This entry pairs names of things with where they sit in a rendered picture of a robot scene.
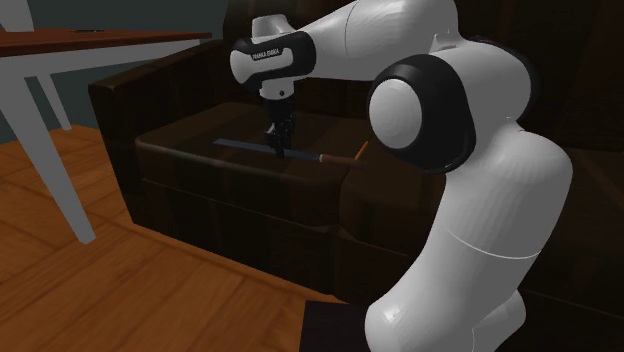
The orange pencil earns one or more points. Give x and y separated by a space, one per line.
361 149

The brown table with grey legs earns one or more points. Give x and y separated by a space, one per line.
44 53

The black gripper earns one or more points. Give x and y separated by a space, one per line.
280 117

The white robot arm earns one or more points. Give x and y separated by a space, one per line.
487 195

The dark flat device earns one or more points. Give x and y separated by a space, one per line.
87 30

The dark brown sofa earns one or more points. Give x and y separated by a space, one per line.
234 204

